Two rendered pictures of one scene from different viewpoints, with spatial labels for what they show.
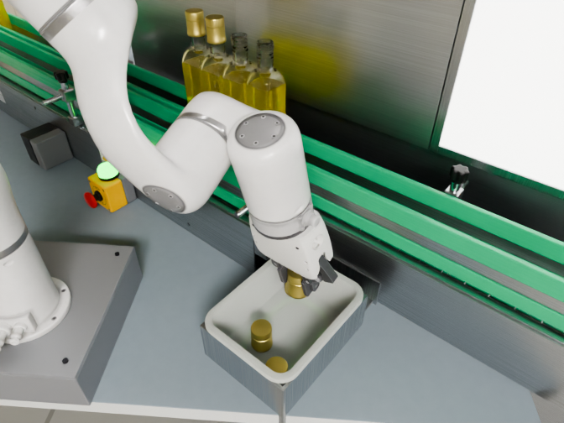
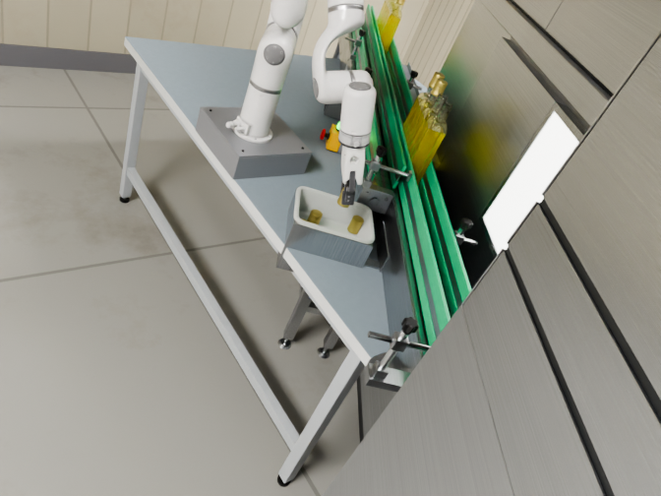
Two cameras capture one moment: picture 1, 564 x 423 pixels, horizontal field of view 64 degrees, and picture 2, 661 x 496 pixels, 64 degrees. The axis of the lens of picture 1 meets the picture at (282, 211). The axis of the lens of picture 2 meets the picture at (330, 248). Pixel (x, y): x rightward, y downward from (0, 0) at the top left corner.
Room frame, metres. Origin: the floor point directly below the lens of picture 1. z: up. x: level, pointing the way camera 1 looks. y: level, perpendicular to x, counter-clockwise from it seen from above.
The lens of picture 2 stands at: (-0.51, -0.71, 1.59)
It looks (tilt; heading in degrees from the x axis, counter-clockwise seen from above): 36 degrees down; 35
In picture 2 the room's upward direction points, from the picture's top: 25 degrees clockwise
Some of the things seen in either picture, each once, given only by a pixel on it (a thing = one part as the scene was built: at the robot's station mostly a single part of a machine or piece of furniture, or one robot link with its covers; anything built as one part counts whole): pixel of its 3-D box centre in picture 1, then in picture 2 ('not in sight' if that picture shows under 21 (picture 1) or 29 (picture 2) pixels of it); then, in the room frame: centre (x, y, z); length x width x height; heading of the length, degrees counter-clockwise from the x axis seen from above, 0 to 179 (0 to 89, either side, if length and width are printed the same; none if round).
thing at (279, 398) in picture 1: (295, 314); (337, 229); (0.48, -0.02, 0.79); 0.27 x 0.17 x 0.08; 140
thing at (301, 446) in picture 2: not in sight; (213, 247); (0.44, 0.40, 0.36); 1.51 x 0.09 x 0.71; 86
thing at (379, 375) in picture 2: not in sight; (397, 363); (0.20, -0.47, 0.90); 0.17 x 0.05 x 0.23; 140
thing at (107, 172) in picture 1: (107, 169); not in sight; (0.83, 0.39, 0.84); 0.04 x 0.04 x 0.03
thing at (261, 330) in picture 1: (261, 335); (314, 218); (0.43, 0.03, 0.79); 0.04 x 0.04 x 0.04
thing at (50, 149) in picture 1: (47, 146); (335, 105); (1.01, 0.61, 0.79); 0.08 x 0.08 x 0.08; 50
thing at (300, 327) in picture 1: (286, 321); (330, 224); (0.46, -0.01, 0.80); 0.22 x 0.17 x 0.09; 140
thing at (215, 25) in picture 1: (215, 28); (439, 88); (0.85, 0.12, 1.14); 0.04 x 0.04 x 0.04
